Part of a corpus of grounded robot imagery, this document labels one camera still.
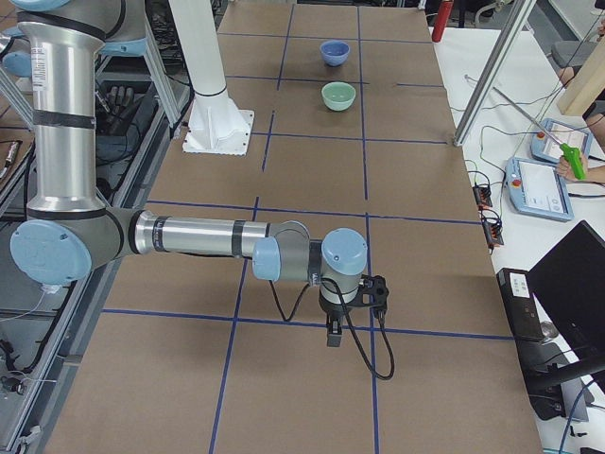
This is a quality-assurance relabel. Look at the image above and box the green bowl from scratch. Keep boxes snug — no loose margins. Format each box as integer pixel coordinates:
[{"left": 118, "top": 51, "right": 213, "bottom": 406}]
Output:
[{"left": 320, "top": 81, "right": 356, "bottom": 112}]

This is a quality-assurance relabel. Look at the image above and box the near blue teach pendant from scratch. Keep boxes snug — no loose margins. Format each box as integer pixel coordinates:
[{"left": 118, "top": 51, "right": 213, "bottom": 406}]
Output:
[{"left": 505, "top": 157, "right": 574, "bottom": 222}]

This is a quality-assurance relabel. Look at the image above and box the black monitor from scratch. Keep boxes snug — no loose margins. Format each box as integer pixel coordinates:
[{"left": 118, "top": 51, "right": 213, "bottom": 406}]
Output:
[{"left": 528, "top": 220, "right": 604, "bottom": 358}]

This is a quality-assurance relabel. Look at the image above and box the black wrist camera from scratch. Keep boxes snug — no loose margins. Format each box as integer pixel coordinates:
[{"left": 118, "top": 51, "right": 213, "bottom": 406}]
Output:
[{"left": 351, "top": 274, "right": 389, "bottom": 326}]

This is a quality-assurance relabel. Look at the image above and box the blue bowl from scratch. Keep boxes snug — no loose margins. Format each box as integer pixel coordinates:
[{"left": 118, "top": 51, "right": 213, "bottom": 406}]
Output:
[{"left": 320, "top": 40, "right": 350, "bottom": 67}]

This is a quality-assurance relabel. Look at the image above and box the red cylinder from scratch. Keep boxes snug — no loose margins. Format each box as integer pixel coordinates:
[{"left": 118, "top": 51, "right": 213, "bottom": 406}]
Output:
[{"left": 431, "top": 0, "right": 454, "bottom": 43}]

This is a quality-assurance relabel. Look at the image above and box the near black orange adapter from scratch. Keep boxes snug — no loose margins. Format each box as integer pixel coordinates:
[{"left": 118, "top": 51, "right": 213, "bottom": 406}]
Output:
[{"left": 479, "top": 208, "right": 504, "bottom": 252}]

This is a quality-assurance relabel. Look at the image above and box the black desktop box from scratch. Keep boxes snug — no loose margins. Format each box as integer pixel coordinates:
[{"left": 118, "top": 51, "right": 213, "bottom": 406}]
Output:
[{"left": 496, "top": 268, "right": 560, "bottom": 343}]

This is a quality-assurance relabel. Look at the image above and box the black orange adapter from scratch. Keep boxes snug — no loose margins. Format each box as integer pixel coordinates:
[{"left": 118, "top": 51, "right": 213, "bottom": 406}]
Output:
[
  {"left": 468, "top": 170, "right": 493, "bottom": 208},
  {"left": 479, "top": 208, "right": 504, "bottom": 252}
]

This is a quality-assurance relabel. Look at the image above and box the far black orange adapter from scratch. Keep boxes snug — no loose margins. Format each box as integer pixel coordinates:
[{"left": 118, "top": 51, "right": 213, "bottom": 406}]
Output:
[{"left": 468, "top": 170, "right": 493, "bottom": 208}]

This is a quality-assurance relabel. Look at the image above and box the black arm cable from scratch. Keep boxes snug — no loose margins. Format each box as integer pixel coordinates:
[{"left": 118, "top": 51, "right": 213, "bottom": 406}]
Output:
[{"left": 268, "top": 278, "right": 395, "bottom": 380}]

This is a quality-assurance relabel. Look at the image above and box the green handled reacher grabber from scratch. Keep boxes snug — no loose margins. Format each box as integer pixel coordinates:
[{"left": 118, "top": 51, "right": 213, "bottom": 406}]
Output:
[{"left": 493, "top": 86, "right": 586, "bottom": 181}]

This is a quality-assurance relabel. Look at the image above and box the blue teach pendant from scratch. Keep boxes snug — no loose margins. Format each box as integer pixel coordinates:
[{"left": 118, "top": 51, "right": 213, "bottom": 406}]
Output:
[
  {"left": 530, "top": 118, "right": 594, "bottom": 164},
  {"left": 505, "top": 157, "right": 574, "bottom": 222}
]

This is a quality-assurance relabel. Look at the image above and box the aluminium frame post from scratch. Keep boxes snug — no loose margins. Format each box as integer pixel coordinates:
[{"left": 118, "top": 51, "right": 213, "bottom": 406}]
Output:
[{"left": 453, "top": 0, "right": 537, "bottom": 147}]

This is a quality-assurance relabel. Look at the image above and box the white pillar with base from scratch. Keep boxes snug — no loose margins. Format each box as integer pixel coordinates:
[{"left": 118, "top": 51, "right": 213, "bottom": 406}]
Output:
[{"left": 169, "top": 0, "right": 254, "bottom": 156}]

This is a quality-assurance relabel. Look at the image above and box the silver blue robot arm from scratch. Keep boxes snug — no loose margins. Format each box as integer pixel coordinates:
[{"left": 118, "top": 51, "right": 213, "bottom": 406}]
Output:
[{"left": 10, "top": 1, "right": 371, "bottom": 346}]

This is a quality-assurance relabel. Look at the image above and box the far blue teach pendant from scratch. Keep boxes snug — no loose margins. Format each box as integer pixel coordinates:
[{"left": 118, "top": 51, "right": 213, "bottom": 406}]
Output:
[{"left": 530, "top": 118, "right": 594, "bottom": 164}]

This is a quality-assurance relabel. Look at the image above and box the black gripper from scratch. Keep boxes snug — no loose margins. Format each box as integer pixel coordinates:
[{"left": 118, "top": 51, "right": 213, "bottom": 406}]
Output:
[{"left": 319, "top": 294, "right": 351, "bottom": 347}]

